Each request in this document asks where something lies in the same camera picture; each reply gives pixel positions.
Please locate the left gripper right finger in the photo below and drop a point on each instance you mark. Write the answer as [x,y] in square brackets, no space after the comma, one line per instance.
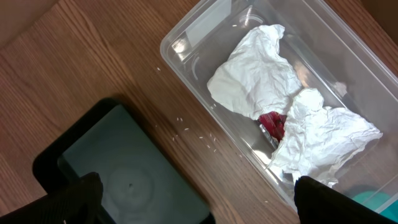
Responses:
[317,203]

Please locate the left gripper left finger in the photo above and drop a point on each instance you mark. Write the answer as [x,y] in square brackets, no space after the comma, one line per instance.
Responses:
[79,202]

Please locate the red snack wrapper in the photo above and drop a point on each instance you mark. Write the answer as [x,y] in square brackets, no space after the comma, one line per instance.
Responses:
[274,124]

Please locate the white napkin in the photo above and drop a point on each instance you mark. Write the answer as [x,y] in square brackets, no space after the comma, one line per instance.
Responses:
[317,140]

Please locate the clear plastic waste bin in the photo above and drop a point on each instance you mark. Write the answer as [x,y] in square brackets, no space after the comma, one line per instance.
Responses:
[326,54]

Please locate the teal serving tray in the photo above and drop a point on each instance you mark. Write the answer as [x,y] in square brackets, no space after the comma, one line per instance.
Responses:
[379,202]

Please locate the black plastic tray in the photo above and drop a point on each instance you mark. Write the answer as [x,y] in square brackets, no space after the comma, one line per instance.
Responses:
[140,185]

